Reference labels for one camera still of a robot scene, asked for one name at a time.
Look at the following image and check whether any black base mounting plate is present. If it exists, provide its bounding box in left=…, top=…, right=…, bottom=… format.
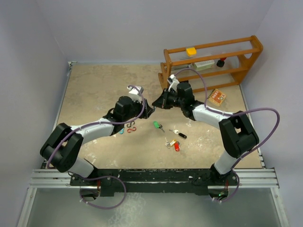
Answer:
left=71, top=168, right=239, bottom=197

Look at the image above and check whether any red black bottle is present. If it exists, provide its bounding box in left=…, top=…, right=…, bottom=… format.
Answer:
left=216, top=58, right=226, bottom=68

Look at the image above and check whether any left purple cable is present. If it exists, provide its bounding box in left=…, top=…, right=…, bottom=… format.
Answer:
left=46, top=85, right=145, bottom=209

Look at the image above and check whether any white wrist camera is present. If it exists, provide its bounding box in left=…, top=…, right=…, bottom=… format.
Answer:
left=127, top=86, right=144, bottom=102
left=167, top=74, right=180, bottom=92

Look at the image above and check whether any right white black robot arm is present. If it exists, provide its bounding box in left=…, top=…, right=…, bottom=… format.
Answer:
left=152, top=82, right=259, bottom=185

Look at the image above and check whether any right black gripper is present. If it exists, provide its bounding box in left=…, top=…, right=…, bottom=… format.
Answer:
left=152, top=88, right=185, bottom=110

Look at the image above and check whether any key with green tag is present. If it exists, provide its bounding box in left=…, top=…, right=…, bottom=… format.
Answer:
left=153, top=121, right=165, bottom=132

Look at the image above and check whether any yellow cap container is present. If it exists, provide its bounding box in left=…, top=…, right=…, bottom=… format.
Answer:
left=186, top=47, right=197, bottom=57

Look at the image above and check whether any aluminium rail frame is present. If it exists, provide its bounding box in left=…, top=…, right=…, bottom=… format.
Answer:
left=27, top=61, right=280, bottom=190

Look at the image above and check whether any white box on shelf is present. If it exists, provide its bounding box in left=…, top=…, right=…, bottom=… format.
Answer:
left=193, top=60, right=214, bottom=71

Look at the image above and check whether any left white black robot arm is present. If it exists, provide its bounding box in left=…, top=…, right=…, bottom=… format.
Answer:
left=40, top=96, right=154, bottom=185

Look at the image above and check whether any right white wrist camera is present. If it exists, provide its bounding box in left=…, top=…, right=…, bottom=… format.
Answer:
left=167, top=74, right=180, bottom=92

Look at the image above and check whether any wooden shelf rack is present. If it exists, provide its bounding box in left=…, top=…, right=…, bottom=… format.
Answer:
left=158, top=35, right=263, bottom=92

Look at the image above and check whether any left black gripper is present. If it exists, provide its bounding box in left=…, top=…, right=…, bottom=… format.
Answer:
left=123, top=97, right=153, bottom=122

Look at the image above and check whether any key with yellow tag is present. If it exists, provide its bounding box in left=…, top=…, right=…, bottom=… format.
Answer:
left=165, top=138, right=177, bottom=148

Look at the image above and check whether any key with black tag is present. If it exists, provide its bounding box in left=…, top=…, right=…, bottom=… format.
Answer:
left=169, top=129, right=187, bottom=139

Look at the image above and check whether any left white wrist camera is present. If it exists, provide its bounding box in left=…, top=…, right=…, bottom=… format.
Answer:
left=127, top=86, right=144, bottom=102

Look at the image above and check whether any red S carabiner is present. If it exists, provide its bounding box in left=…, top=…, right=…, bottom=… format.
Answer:
left=127, top=127, right=136, bottom=133

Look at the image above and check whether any purple cable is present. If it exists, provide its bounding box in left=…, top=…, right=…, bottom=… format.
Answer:
left=174, top=68, right=281, bottom=204
left=46, top=85, right=145, bottom=209

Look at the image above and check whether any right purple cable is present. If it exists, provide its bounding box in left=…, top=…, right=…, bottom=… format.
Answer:
left=174, top=68, right=281, bottom=204

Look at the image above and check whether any key with red tag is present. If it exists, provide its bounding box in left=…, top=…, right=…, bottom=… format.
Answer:
left=174, top=141, right=180, bottom=152

